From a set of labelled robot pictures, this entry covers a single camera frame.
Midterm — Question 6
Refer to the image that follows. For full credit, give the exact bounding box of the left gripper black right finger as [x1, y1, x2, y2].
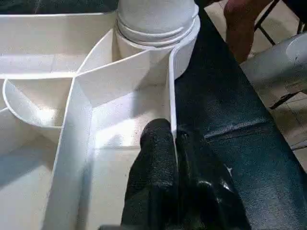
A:
[176, 123, 252, 230]

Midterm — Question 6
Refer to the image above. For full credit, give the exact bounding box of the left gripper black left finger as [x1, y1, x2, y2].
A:
[120, 118, 180, 230]

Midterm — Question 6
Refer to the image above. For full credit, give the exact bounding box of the white plastic table leg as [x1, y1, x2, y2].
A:
[116, 0, 201, 50]

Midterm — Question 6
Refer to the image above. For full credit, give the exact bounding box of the black stand leg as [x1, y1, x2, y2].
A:
[269, 92, 301, 110]
[253, 0, 282, 46]

